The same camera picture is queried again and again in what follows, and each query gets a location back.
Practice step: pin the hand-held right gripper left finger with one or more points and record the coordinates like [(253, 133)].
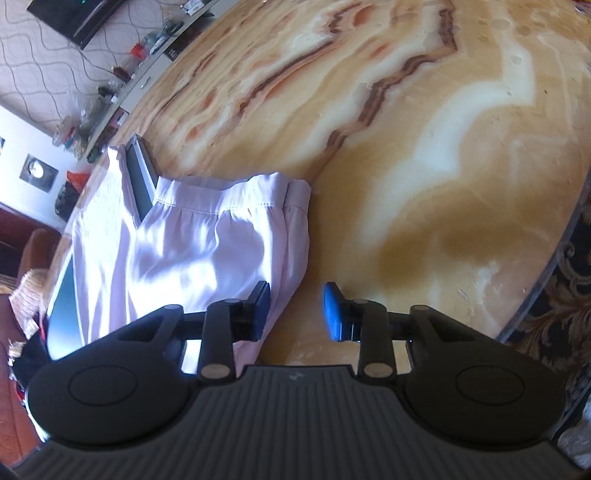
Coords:
[(259, 314)]

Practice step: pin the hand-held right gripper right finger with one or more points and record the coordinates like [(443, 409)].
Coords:
[(332, 314)]

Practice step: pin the light pink garment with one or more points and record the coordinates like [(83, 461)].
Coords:
[(184, 240)]

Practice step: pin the dark patterned carpet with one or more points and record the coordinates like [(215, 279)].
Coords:
[(554, 295)]

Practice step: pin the red bag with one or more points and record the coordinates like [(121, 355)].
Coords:
[(78, 177)]

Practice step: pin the beige knit blanket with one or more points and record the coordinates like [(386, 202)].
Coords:
[(30, 290)]

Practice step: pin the white television cabinet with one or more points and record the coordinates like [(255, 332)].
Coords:
[(138, 87)]

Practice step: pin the dark wooden door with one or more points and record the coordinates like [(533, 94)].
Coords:
[(14, 230)]

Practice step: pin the dark brown bottle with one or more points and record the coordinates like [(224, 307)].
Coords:
[(121, 73)]

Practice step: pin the black television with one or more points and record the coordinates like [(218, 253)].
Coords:
[(69, 18)]

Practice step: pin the wall poster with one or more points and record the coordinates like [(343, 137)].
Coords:
[(39, 171)]

